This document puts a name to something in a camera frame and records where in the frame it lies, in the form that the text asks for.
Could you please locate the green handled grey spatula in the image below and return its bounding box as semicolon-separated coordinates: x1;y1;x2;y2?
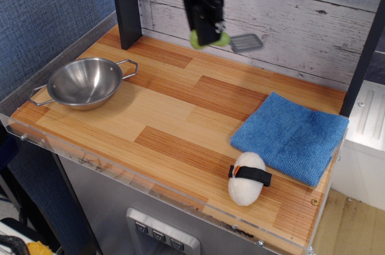
190;30;263;53

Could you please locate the blue folded cloth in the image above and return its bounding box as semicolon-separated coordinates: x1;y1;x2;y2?
230;93;349;186

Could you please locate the white plush sushi toy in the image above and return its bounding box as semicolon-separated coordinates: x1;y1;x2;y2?
228;152;273;206

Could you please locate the stainless steel cabinet front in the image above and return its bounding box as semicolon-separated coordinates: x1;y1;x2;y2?
59;156;306;254

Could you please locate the silver button control panel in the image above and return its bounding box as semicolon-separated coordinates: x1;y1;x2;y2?
126;207;201;254

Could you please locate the clear acrylic edge guard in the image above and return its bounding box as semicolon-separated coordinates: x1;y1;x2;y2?
1;111;318;254

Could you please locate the white ribbed appliance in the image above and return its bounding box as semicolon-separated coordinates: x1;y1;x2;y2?
331;81;384;210

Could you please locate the yellow black object bottom-left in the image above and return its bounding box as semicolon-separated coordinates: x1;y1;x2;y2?
1;235;54;255

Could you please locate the steel two-handled bowl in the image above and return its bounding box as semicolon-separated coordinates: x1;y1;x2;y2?
28;58;139;111

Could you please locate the dark right vertical post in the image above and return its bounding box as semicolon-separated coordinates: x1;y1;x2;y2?
339;0;384;117

